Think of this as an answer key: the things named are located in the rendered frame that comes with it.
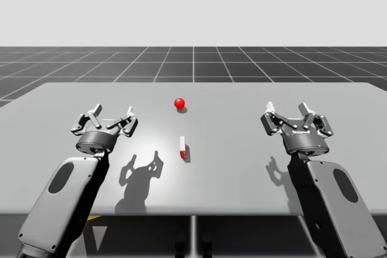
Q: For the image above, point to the small round ball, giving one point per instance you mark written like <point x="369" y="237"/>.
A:
<point x="179" y="103"/>

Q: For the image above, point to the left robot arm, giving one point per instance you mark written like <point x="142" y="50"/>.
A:
<point x="54" y="203"/>

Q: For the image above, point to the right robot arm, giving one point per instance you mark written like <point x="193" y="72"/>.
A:
<point x="335" y="209"/>

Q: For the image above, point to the red and white carton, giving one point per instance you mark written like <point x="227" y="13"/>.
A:
<point x="182" y="146"/>

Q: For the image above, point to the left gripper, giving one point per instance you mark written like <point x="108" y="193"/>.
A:
<point x="96" y="141"/>

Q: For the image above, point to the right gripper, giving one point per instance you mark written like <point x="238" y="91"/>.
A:
<point x="305" y="141"/>

